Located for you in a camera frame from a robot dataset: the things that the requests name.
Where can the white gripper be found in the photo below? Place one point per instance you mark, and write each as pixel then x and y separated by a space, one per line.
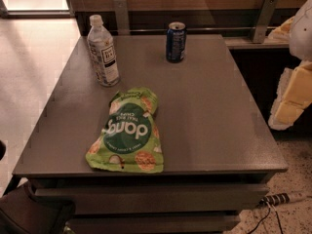
pixel 301 33

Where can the clear plastic water bottle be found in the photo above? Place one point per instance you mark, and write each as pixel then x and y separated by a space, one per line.
pixel 102 51

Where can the grey drawer cabinet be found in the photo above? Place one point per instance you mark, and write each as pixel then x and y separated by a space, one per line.
pixel 173 148

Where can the blue soda can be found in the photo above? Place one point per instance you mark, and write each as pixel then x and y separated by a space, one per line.
pixel 176 40

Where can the green dang chips bag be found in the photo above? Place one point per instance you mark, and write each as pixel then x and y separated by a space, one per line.
pixel 130 141

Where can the dark bag lower left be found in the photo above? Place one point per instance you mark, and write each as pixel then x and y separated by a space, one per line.
pixel 21 212

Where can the right metal wall bracket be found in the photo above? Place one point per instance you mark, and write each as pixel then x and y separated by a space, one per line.
pixel 265 14

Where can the metal wall bracket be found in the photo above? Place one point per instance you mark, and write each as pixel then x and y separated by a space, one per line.
pixel 122 16
pixel 265 14

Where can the striped cable connector on floor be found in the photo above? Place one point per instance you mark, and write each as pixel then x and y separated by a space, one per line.
pixel 282 198

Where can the left metal wall bracket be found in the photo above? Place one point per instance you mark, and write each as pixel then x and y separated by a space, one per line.
pixel 122 16

